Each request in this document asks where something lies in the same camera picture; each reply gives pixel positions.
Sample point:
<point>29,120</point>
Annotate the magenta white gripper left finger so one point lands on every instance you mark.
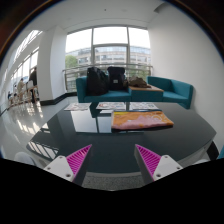
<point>72,167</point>

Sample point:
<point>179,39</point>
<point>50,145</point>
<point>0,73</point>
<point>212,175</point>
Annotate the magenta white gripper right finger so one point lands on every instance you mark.
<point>153,166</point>

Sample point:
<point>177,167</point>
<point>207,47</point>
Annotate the orange pink folded towel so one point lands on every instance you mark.
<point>133,120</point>

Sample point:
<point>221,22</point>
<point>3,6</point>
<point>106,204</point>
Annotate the left floor mat sheet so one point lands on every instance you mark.
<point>77,106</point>

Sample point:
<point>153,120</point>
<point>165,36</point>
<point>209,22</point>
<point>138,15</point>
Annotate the floor mat sheet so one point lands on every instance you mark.
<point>77,106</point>
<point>111,106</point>
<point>143,106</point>

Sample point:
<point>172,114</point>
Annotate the right floor mat sheet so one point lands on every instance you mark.
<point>143,106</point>

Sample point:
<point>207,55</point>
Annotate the middle floor mat sheet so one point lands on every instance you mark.
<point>111,106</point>

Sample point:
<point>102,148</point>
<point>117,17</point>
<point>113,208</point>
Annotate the wooden sofa side table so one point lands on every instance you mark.
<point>146,88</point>

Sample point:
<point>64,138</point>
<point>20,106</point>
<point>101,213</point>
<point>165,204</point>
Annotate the teal sofa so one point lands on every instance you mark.
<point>165,90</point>

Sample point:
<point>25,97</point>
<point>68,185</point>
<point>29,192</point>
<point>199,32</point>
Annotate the brown bag on sofa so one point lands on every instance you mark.
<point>137,82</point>

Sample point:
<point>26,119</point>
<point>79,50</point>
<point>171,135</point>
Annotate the black backpack left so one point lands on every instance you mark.
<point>97,82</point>

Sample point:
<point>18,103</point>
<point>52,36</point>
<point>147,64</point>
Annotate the black backpack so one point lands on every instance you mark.
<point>97,82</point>
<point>116,77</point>

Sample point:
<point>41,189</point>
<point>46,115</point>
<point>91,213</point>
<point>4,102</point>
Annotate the person in dark clothes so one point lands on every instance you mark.
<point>33,78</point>

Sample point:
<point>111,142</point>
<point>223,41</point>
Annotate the person in light clothes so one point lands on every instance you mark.
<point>19,89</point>

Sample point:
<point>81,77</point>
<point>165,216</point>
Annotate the black backpack right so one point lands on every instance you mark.
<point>116,77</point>

